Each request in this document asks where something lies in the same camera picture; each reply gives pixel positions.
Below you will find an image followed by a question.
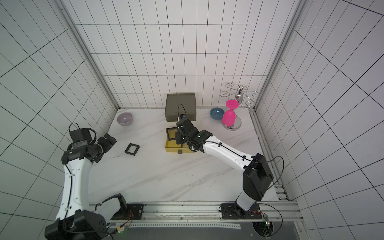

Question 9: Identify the black brooch box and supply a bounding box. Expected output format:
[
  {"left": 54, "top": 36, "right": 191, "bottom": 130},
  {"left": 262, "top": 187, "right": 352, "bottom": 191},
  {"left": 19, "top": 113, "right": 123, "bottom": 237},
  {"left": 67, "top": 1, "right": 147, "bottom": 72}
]
[
  {"left": 125, "top": 143, "right": 140, "bottom": 156},
  {"left": 166, "top": 127, "right": 179, "bottom": 141}
]

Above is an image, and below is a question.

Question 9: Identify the olive three-drawer cabinet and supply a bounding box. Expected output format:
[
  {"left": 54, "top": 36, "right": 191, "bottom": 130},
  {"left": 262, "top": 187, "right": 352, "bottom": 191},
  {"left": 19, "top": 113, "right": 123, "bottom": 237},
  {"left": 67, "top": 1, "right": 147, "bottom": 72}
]
[{"left": 165, "top": 93, "right": 197, "bottom": 155}]

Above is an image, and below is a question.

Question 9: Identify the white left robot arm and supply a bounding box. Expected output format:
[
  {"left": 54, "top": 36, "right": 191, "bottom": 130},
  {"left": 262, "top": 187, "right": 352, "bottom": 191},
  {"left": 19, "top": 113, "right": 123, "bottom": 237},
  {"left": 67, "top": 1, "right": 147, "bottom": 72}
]
[{"left": 45, "top": 128, "right": 128, "bottom": 240}]

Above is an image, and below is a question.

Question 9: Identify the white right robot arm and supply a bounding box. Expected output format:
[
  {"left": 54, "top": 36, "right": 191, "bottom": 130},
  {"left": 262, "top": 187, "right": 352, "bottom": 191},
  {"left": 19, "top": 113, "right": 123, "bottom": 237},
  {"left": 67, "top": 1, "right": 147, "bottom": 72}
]
[{"left": 175, "top": 126, "right": 274, "bottom": 212}]

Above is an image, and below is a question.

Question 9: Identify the purple ceramic bowl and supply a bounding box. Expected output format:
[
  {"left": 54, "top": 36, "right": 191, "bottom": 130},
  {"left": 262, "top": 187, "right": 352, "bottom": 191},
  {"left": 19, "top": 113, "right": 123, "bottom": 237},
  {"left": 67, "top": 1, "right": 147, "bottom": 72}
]
[{"left": 117, "top": 113, "right": 134, "bottom": 127}]

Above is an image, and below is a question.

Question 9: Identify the blue ceramic bowl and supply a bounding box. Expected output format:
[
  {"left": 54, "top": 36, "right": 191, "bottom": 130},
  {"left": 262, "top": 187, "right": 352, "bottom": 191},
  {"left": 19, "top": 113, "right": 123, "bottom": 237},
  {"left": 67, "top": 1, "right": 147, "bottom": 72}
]
[{"left": 210, "top": 108, "right": 225, "bottom": 120}]

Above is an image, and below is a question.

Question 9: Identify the pink plastic goblet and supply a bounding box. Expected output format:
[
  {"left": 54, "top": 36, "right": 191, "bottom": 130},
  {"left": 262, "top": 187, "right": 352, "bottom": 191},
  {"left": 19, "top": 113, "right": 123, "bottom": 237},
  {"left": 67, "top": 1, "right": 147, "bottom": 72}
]
[{"left": 222, "top": 100, "right": 239, "bottom": 126}]

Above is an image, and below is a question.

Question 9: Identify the chrome glass rack stand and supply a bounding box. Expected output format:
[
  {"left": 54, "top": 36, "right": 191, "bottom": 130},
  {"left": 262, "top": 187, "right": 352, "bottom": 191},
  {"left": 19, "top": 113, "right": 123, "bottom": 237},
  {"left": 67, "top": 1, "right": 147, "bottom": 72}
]
[{"left": 220, "top": 83, "right": 260, "bottom": 131}]

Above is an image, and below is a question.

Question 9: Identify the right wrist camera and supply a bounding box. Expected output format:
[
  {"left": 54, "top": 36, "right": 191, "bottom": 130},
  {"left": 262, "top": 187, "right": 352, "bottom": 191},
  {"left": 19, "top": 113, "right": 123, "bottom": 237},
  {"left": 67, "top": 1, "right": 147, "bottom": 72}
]
[{"left": 176, "top": 117, "right": 195, "bottom": 134}]

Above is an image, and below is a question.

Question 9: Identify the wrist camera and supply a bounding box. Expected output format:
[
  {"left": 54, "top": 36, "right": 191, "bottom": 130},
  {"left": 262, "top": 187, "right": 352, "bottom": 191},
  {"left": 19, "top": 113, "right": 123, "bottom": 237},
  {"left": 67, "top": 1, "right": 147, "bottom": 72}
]
[
  {"left": 70, "top": 128, "right": 97, "bottom": 145},
  {"left": 176, "top": 117, "right": 195, "bottom": 134}
]

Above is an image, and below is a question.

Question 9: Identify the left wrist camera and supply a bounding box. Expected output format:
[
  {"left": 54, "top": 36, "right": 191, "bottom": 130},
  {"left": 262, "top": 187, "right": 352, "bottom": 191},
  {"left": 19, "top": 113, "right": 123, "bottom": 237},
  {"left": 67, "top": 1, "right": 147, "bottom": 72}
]
[{"left": 70, "top": 128, "right": 97, "bottom": 145}]

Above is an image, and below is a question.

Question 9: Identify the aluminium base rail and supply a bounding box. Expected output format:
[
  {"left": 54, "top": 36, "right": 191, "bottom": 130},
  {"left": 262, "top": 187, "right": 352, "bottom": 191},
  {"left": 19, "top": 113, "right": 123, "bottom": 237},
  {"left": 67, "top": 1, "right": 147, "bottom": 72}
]
[{"left": 107, "top": 201, "right": 304, "bottom": 232}]

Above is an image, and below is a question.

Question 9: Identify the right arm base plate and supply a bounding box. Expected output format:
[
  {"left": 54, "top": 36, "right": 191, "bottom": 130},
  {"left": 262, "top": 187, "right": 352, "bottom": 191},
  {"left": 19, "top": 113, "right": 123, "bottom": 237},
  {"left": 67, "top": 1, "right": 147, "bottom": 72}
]
[{"left": 219, "top": 203, "right": 263, "bottom": 220}]

